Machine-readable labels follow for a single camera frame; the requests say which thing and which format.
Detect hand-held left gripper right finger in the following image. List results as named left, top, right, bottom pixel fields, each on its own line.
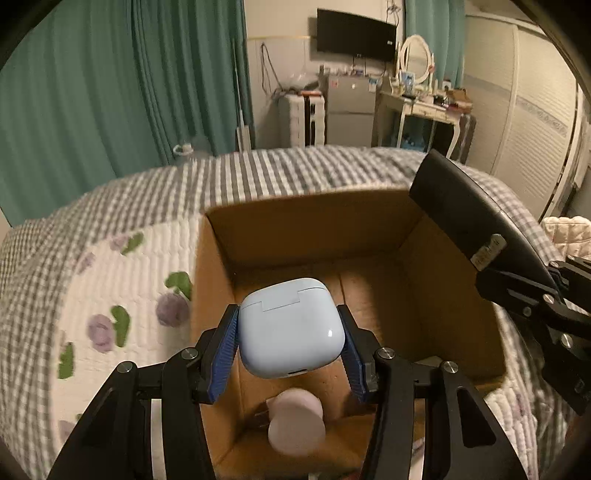
left=336, top=304, right=529, bottom=480

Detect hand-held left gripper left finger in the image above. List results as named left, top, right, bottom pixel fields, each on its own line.
left=47, top=305, right=241, bottom=480

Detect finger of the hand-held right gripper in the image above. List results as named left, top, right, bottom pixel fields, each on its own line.
left=475, top=265, right=591, bottom=416
left=546, top=256, right=591, bottom=306

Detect light blue earbuds case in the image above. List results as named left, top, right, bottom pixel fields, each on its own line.
left=239, top=277, right=347, bottom=380

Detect pink charger plug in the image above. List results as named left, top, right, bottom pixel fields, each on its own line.
left=255, top=388, right=327, bottom=456

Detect brown cardboard box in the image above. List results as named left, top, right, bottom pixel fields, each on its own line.
left=190, top=187, right=509, bottom=480

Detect black curved plastic panel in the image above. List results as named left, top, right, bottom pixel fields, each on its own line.
left=409, top=149, right=562, bottom=297

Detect cream folded blanket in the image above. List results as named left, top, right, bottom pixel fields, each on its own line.
left=540, top=215, right=591, bottom=261

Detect dark suitcase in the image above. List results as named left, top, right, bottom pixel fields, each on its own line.
left=455, top=113, right=477, bottom=164

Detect white sliding wardrobe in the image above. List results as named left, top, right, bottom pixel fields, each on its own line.
left=459, top=11, right=591, bottom=217

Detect white dressing table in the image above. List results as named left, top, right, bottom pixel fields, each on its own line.
left=372, top=88, right=474, bottom=160

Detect white storage cart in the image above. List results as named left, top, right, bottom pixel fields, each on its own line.
left=277, top=91, right=328, bottom=148

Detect silver mini fridge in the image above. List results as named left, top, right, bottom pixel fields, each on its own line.
left=325, top=74, right=380, bottom=147

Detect white oval mirror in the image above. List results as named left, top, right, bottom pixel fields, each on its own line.
left=398, top=34, right=435, bottom=85

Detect green curtain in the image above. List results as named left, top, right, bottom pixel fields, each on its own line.
left=404, top=0, right=467, bottom=89
left=0, top=0, right=254, bottom=227

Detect hanging wall cables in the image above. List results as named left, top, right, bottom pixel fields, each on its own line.
left=259, top=42, right=282, bottom=97

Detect black wall television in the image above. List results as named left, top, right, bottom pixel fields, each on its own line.
left=316, top=8, right=398, bottom=63

